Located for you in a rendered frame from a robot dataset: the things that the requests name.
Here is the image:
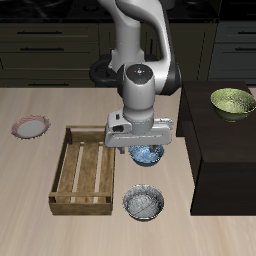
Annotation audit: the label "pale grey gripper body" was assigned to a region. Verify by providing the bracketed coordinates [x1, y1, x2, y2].
[104, 117, 175, 149]

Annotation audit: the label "blue bowl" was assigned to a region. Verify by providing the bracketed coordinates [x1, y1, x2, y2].
[128, 144, 165, 168]

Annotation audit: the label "grey bowl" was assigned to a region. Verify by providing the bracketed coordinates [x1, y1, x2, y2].
[122, 184, 165, 223]

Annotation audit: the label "green bowl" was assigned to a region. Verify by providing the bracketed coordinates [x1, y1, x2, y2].
[209, 87, 256, 123]

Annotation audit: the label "white plate with red rim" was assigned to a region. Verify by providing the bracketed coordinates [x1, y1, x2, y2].
[11, 114, 52, 140]

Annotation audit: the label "wooden slat tray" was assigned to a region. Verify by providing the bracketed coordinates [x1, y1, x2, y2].
[48, 124, 116, 216]

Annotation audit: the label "dark wooden cabinet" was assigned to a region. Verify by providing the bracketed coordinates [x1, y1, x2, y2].
[175, 80, 256, 217]

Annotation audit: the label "dark kitchen cupboards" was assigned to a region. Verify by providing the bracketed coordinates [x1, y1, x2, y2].
[0, 0, 256, 89]

